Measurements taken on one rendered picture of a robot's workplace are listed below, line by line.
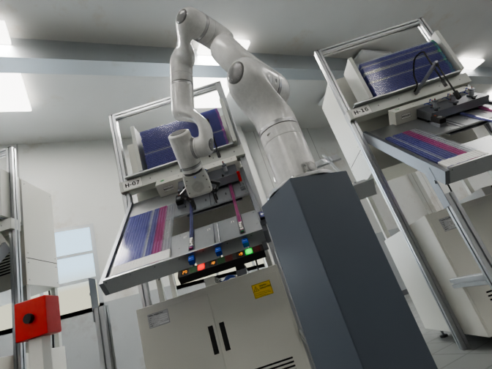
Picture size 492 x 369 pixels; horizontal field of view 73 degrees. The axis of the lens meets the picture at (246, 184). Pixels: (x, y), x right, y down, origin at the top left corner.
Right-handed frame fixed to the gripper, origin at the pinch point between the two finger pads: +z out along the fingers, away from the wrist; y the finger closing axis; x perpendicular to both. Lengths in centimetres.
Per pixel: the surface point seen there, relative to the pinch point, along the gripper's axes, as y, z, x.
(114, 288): -44.1, 16.9, -13.3
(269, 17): 107, -48, 294
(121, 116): -45, -25, 107
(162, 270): -24.0, 16.0, -13.3
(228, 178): 11.1, 11.4, 40.7
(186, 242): -13.5, 14.5, -1.8
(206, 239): -4.7, 14.5, -4.4
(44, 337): -83, 32, -10
